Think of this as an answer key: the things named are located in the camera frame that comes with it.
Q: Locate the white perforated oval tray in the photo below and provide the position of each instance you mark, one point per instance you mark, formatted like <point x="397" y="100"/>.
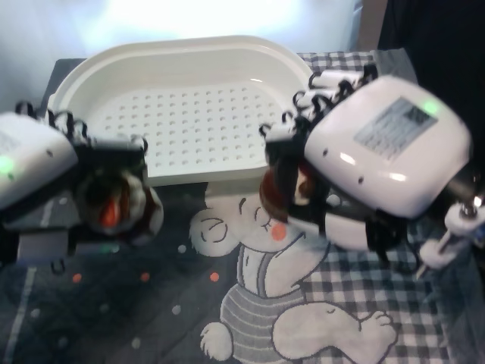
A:
<point x="197" y="121"/>

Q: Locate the grey quilt with bear print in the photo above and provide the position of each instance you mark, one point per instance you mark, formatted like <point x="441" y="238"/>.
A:
<point x="151" y="303"/>

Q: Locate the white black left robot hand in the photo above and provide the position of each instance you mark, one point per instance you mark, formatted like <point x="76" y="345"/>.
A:
<point x="34" y="151"/>

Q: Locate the brown cake with cherry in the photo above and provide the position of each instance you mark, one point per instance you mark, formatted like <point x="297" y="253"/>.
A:
<point x="271" y="193"/>

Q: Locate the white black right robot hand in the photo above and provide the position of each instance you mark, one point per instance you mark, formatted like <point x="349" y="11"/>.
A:
<point x="379" y="151"/>

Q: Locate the chocolate drip cake with strawberry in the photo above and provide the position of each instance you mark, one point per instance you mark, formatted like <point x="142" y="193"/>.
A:
<point x="113" y="212"/>

